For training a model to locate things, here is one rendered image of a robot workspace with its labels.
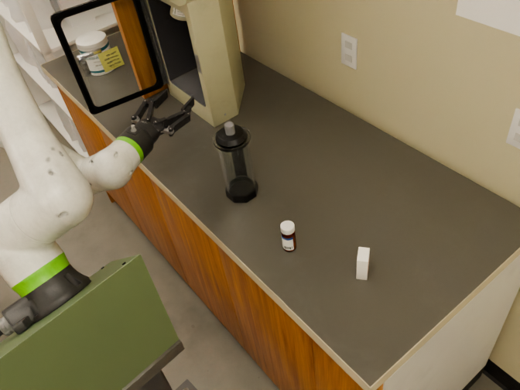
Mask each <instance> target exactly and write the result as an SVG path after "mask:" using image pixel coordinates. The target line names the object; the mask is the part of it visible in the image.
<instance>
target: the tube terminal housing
mask: <svg viewBox="0 0 520 390"><path fill-rule="evenodd" d="M146 1H147V0H146ZM160 1H162V2H165V3H166V4H168V5H170V6H172V7H174V8H175V9H178V10H179V11H181V12H182V13H183V14H184V15H185V17H186V21H187V25H188V29H189V33H190V38H191V43H192V46H193V52H194V53H195V54H196V55H198V58H199V61H200V68H201V72H202V74H201V73H199V72H198V73H199V77H200V82H201V87H202V90H203V94H204V100H205V104H206V107H204V106H203V105H201V104H200V103H198V102H197V101H195V100H194V106H193V107H192V111H193V112H195V113H196V114H197V115H199V116H200V117H201V118H202V119H204V120H205V121H207V122H208V123H209V124H211V125H212V126H214V127H217V126H218V125H220V124H222V123H224V122H225V121H227V120H229V119H231V118H233V117H234V116H236V115H238V112H239V109H240V106H241V99H242V96H243V93H244V89H245V79H244V74H243V68H242V63H241V54H240V49H239V43H238V34H237V29H236V24H235V18H234V9H233V4H232V0H186V4H185V5H182V6H178V5H175V4H173V3H172V2H170V1H168V0H160ZM147 4H148V1H147ZM148 7H149V4H148ZM149 12H150V9H149ZM150 15H151V12H150ZM151 18H152V15H151ZM152 23H153V20H152ZM153 26H154V23H153ZM154 30H155V32H156V29H155V26H154ZM156 37H157V34H156ZM157 40H158V37H157ZM158 44H159V41H158ZM159 48H160V46H159ZM160 51H161V48H160ZM161 54H162V51H161ZM162 59H163V55H162ZM163 62H164V60H163ZM164 65H165V63H164ZM165 68H166V65H165ZM166 73H167V70H166ZM167 77H168V74H167ZM168 79H169V77H168ZM169 84H170V85H168V84H167V85H168V88H169V92H170V94H171V95H172V96H174V98H176V99H177V100H178V101H180V102H181V103H183V104H185V103H187V102H188V100H189V99H190V98H191V97H190V96H189V95H187V94H186V93H184V92H183V91H182V90H180V89H179V88H178V87H176V86H175V85H173V84H172V83H171V81H170V80H169Z"/></svg>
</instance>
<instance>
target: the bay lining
mask: <svg viewBox="0 0 520 390"><path fill-rule="evenodd" d="M147 1H148V4H149V9H150V12H151V15H152V20H153V23H154V26H155V29H156V34H157V37H158V41H159V45H160V48H161V51H162V56H163V59H164V63H165V65H166V70H167V73H168V77H169V80H170V81H171V80H174V79H176V78H178V77H180V76H182V75H184V74H186V73H188V72H190V71H191V70H194V69H197V63H196V60H195V56H194V52H193V46H192V43H191V38H190V33H189V29H188V25H187V21H181V20H177V19H174V18H173V17H172V16H171V15H170V9H171V6H170V5H168V4H166V3H165V2H162V1H160V0H147Z"/></svg>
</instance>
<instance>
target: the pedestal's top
mask: <svg viewBox="0 0 520 390"><path fill-rule="evenodd" d="M184 349H185V348H184V346H183V344H182V341H181V340H180V339H179V340H178V341H177V342H176V343H175V344H173V345H172V346H171V347H170V348H169V349H168V350H166V351H165V352H164V353H163V354H162V355H160V356H159V357H158V358H157V359H156V360H155V361H153V362H152V363H151V364H150V366H148V367H147V368H146V369H145V370H144V371H142V372H141V373H140V374H139V375H138V376H137V377H135V378H134V379H133V380H132V381H131V382H129V383H128V384H127V385H126V386H125V387H124V388H123V389H122V390H139V389H140V388H141V387H142V386H143V385H144V384H145V383H146V382H148V381H149V380H150V379H151V378H152V377H153V376H155V375H156V374H157V373H158V372H159V371H161V370H162V369H163V368H164V367H165V366H166V365H167V364H168V363H170V362H171V360H172V359H174V358H175V357H176V356H177V355H178V354H179V353H180V352H182V351H183V350H184Z"/></svg>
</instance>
